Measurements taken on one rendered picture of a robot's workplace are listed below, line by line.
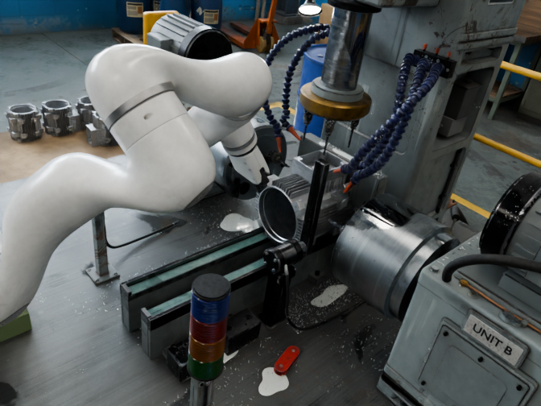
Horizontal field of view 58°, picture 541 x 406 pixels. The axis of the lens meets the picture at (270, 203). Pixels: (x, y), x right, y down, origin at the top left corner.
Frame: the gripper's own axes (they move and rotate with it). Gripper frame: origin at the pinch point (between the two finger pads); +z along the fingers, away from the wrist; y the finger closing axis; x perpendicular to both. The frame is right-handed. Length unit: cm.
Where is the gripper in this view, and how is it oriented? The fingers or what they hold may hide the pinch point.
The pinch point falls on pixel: (259, 184)
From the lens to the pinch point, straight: 127.6
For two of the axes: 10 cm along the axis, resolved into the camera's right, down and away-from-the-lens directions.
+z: 2.7, 5.9, 7.6
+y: 6.5, 4.7, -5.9
